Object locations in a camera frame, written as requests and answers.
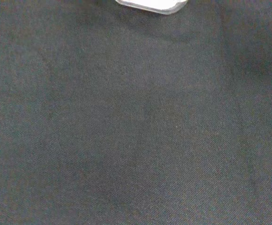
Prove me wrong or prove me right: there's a black bench cloth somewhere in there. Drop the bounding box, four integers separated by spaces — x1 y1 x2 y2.
0 0 272 225

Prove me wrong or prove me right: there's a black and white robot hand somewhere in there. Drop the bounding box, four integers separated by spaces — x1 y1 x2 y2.
114 0 189 15

